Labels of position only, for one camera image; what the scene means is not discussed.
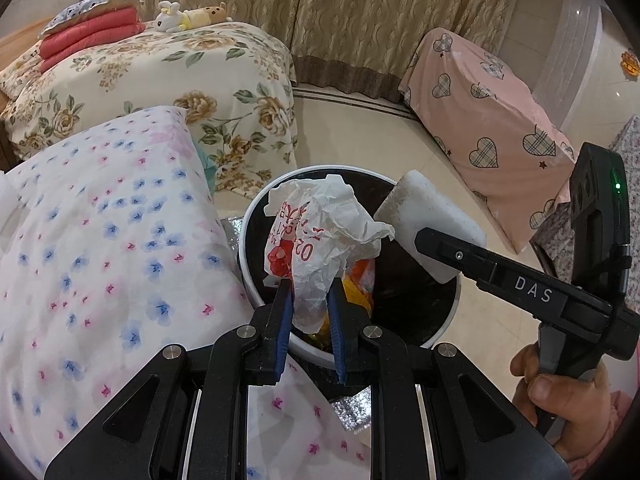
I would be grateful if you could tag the white plastic bag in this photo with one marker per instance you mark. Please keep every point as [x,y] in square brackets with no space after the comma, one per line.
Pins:
[320,240]

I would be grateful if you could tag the small floral print cloth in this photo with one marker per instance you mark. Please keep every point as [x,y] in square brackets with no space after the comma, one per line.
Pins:
[555,240]

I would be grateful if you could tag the beige floral quilt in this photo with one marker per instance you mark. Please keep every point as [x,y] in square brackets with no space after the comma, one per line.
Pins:
[150,70]

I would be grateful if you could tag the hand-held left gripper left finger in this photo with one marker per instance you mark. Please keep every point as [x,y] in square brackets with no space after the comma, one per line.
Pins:
[282,330]

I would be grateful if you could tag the orange wall decoration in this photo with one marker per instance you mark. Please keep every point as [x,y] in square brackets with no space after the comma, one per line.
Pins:
[631,63]

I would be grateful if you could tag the yellow snack wrapper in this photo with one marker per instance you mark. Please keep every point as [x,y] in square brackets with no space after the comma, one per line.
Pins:
[361,299]

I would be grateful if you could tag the white bunny plush toy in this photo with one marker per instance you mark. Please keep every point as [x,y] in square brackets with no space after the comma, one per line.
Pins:
[170,19]

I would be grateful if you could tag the person's right hand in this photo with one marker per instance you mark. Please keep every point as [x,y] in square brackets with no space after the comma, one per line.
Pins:
[550,392]

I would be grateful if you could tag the folded red blanket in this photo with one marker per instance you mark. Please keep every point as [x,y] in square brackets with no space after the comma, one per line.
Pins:
[90,37]

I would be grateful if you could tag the yellow spotted plush toy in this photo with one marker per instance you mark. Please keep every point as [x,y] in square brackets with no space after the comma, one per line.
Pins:
[207,15]

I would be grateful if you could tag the teal cloth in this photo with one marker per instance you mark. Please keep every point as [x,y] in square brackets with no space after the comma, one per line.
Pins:
[207,170]

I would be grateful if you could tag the white sheet blue pink flowers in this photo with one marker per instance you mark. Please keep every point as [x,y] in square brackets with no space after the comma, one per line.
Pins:
[100,260]

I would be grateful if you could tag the beige patterned curtain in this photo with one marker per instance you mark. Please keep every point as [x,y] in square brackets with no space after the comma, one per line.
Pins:
[325,10]

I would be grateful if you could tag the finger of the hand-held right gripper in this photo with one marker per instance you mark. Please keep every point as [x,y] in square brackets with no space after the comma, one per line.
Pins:
[500,270]

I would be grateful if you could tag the light wooden headboard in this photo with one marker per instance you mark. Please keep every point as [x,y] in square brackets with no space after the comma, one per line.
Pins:
[20,40]

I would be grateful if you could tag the white foam block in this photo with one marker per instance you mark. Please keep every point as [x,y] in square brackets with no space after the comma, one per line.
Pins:
[425,205]

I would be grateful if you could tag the orange snack wrapper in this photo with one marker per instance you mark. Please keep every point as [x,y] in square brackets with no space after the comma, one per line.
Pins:
[362,275]

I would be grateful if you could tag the white trash bin black liner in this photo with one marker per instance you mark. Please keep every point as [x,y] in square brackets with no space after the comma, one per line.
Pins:
[415,300]

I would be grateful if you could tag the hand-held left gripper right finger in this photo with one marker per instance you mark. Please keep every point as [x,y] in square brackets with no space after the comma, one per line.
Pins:
[337,332]

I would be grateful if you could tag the blue dotted lace pillow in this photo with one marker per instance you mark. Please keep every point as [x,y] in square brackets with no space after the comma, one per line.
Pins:
[100,2]

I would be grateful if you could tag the pink heart-print cloth cover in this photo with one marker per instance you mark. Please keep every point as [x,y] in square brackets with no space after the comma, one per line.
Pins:
[490,110]

